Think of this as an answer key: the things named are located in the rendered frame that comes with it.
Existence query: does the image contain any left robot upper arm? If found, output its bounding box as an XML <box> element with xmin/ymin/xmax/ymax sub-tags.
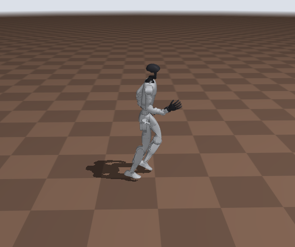
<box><xmin>136</xmin><ymin>84</ymin><xmax>143</xmax><ymax>97</ymax></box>

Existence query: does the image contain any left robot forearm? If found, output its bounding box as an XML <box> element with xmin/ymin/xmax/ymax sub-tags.
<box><xmin>136</xmin><ymin>94</ymin><xmax>142</xmax><ymax>107</ymax></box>

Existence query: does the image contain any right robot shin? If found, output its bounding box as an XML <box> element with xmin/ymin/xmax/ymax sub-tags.
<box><xmin>130</xmin><ymin>149</ymin><xmax>146</xmax><ymax>173</ymax></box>

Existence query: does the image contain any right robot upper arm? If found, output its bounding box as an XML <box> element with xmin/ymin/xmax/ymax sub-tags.
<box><xmin>145</xmin><ymin>85</ymin><xmax>153</xmax><ymax>110</ymax></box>

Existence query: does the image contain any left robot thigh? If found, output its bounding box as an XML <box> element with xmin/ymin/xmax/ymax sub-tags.
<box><xmin>149</xmin><ymin>114</ymin><xmax>162</xmax><ymax>144</ymax></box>

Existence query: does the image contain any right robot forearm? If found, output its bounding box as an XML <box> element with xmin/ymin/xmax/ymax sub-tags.
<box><xmin>147</xmin><ymin>107</ymin><xmax>168</xmax><ymax>116</ymax></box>

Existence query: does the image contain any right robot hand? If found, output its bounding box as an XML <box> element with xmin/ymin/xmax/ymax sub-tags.
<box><xmin>164</xmin><ymin>100</ymin><xmax>182</xmax><ymax>112</ymax></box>

